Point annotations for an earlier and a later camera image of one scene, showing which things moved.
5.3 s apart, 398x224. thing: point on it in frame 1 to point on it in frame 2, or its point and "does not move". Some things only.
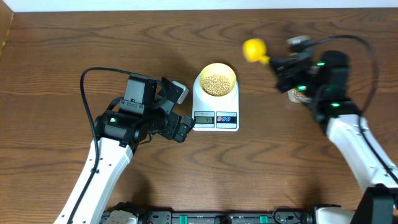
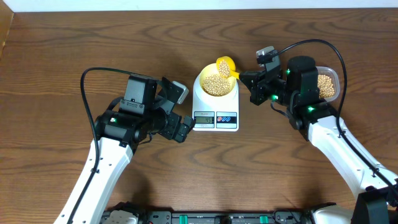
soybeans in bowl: x=216 y=84 does not move
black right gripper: x=285 y=74 to x=255 y=88
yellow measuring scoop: x=254 y=50 to x=226 y=66
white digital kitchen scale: x=215 y=114 does not move
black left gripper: x=168 y=130 does not move
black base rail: x=277 y=216 does not move
